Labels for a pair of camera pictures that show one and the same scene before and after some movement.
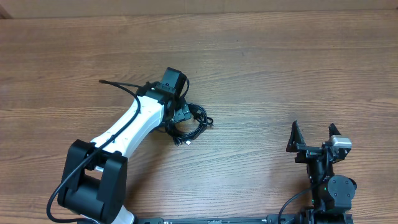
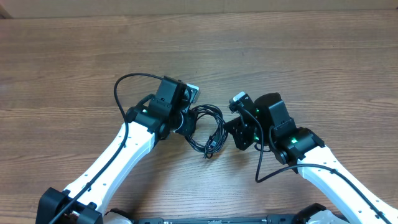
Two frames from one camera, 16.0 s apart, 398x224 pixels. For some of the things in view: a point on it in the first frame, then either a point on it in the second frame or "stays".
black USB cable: (198, 112) to (217, 140)
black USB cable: (199, 112) to (219, 139)
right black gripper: (307, 153) to (238, 132)
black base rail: (275, 219) stays
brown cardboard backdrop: (56, 9) stays
